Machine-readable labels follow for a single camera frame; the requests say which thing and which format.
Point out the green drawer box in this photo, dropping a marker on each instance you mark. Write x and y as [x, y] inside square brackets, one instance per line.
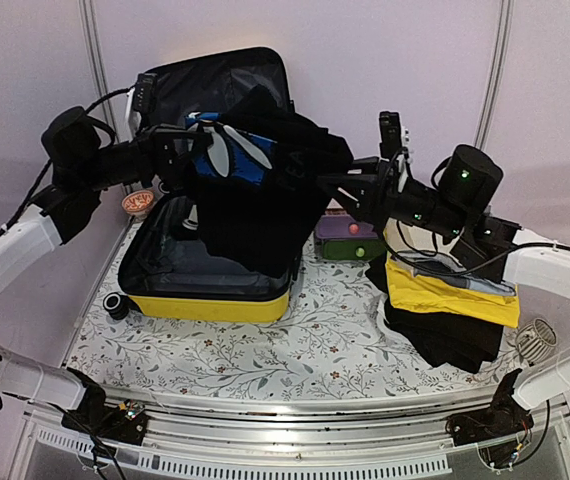
[352, 249]

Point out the floral table mat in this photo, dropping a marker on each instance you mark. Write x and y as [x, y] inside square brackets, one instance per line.
[327, 346]

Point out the red patterned cup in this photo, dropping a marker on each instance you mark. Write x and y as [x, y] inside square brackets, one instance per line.
[138, 203]

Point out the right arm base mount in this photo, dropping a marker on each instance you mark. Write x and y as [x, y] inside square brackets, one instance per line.
[502, 417]

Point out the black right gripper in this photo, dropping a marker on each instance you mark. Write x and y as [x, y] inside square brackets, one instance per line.
[377, 190]

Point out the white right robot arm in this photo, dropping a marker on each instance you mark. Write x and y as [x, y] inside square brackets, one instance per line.
[537, 269]

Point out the yellow Pikachu suitcase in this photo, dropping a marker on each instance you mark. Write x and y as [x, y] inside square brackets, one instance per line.
[193, 256]

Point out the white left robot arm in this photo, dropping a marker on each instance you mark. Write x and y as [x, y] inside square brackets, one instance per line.
[55, 242]

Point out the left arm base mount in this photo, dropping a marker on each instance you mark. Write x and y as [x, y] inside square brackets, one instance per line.
[126, 422]

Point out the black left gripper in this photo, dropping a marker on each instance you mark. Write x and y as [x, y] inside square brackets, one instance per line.
[155, 152]

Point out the yellow cloth item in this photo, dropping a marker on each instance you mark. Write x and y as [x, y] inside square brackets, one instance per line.
[422, 294]

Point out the pink purple drawer box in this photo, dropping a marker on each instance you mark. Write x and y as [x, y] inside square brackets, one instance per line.
[337, 224]

